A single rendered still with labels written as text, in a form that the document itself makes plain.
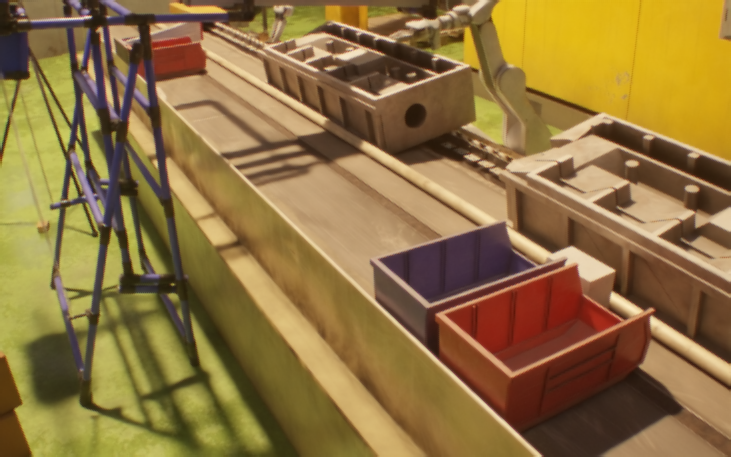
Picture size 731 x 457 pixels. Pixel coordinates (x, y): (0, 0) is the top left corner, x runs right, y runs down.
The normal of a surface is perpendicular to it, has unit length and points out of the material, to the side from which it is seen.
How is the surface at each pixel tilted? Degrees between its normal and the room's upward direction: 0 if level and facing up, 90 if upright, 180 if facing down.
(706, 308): 100
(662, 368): 0
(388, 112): 90
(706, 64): 90
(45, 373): 0
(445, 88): 90
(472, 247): 88
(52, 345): 0
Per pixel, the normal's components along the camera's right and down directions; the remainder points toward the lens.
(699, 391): -0.01, -0.89
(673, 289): -0.86, 0.38
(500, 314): 0.50, 0.36
